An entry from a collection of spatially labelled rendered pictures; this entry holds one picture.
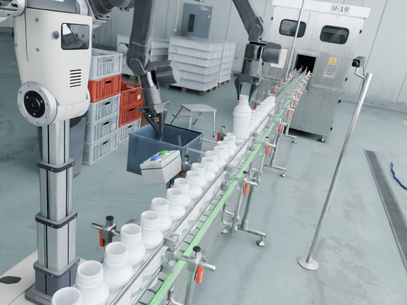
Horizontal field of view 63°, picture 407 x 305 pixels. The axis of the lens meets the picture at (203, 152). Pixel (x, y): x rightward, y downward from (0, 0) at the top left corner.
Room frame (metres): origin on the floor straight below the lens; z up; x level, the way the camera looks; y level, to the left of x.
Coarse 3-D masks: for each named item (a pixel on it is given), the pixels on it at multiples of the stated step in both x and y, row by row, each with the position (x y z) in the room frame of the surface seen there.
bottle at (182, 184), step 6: (174, 180) 0.74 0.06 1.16; (180, 180) 0.75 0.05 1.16; (186, 180) 0.75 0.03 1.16; (174, 186) 0.73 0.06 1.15; (180, 186) 0.72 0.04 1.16; (186, 186) 0.73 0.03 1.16; (186, 192) 0.73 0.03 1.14; (186, 198) 0.73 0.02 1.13; (186, 204) 0.72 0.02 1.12; (186, 210) 0.72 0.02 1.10; (186, 222) 0.73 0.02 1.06; (186, 228) 0.73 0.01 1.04
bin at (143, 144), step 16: (144, 128) 1.78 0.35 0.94; (176, 128) 1.89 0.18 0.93; (128, 144) 1.63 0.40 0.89; (144, 144) 1.61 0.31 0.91; (160, 144) 1.58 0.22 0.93; (176, 144) 1.88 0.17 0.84; (192, 144) 1.67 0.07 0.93; (128, 160) 1.63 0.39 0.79; (144, 160) 1.61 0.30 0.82; (192, 160) 1.71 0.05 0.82; (176, 176) 1.55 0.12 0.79
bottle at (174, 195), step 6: (168, 192) 0.69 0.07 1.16; (174, 192) 0.70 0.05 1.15; (180, 192) 0.69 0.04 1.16; (168, 198) 0.67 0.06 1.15; (174, 198) 0.66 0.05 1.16; (180, 198) 0.67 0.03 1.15; (174, 204) 0.66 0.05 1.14; (180, 204) 0.68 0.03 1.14; (168, 210) 0.66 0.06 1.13; (174, 210) 0.66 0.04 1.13; (180, 210) 0.67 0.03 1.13; (174, 216) 0.65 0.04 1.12; (180, 216) 0.66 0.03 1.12; (174, 222) 0.65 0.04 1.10; (180, 228) 0.67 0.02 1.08; (180, 234) 0.67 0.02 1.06
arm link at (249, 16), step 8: (232, 0) 1.26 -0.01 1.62; (240, 0) 1.24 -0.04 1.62; (248, 0) 1.23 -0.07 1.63; (240, 8) 1.24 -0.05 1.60; (248, 8) 1.23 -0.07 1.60; (256, 8) 1.27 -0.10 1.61; (240, 16) 1.23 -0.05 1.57; (248, 16) 1.22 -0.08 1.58; (256, 16) 1.22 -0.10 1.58; (248, 24) 1.22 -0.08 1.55; (264, 24) 1.26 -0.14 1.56; (248, 32) 1.22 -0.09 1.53; (264, 32) 1.23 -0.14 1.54
